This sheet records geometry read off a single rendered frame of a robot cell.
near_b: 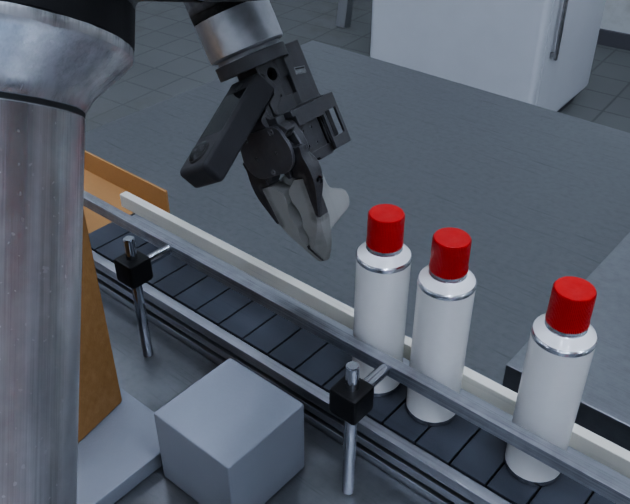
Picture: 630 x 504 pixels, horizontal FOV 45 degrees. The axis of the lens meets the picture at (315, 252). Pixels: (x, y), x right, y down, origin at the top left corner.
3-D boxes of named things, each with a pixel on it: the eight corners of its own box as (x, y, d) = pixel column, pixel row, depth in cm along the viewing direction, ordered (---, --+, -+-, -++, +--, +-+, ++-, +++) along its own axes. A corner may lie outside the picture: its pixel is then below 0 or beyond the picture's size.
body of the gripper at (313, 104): (356, 146, 77) (309, 29, 74) (299, 178, 71) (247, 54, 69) (306, 159, 82) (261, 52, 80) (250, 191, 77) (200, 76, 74)
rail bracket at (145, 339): (193, 335, 93) (179, 220, 84) (146, 367, 89) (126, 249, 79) (175, 324, 95) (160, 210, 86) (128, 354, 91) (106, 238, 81)
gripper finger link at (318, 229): (374, 237, 78) (340, 153, 76) (337, 263, 75) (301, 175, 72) (353, 240, 81) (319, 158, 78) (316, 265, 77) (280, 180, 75)
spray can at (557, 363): (571, 461, 71) (621, 285, 60) (545, 497, 68) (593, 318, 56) (520, 433, 74) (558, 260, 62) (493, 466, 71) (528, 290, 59)
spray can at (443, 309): (467, 405, 77) (494, 234, 65) (439, 435, 74) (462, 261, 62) (424, 381, 80) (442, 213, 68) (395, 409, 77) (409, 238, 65)
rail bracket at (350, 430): (395, 462, 77) (406, 338, 68) (350, 508, 73) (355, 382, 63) (369, 445, 79) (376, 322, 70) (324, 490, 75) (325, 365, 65)
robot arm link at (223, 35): (225, 8, 67) (176, 36, 73) (246, 58, 68) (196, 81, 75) (283, -11, 72) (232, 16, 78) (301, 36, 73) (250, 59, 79)
